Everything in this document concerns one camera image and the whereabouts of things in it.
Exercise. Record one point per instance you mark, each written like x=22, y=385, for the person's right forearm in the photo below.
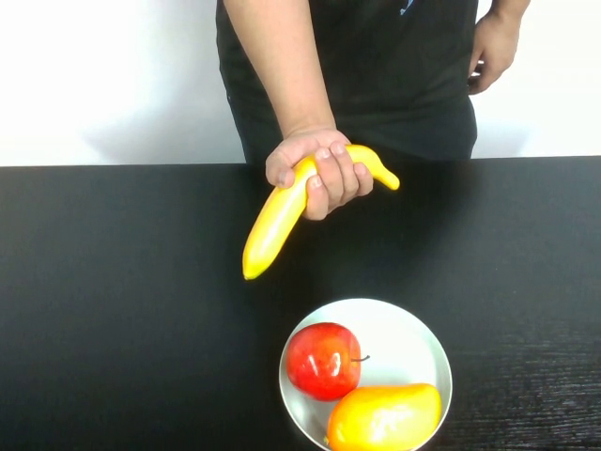
x=286, y=70

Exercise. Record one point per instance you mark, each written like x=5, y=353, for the person's left forearm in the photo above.
x=509, y=7

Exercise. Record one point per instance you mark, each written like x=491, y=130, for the yellow plastic banana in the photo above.
x=277, y=221

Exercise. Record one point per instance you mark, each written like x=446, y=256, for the person's right hand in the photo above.
x=333, y=183

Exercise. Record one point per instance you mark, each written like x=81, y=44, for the orange yellow mango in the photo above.
x=385, y=418

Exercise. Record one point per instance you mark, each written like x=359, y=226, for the red apple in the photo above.
x=321, y=362

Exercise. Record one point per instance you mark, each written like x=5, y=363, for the person's left hand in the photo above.
x=493, y=51

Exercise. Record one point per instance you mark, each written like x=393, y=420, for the person's black clothed torso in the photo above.
x=399, y=84

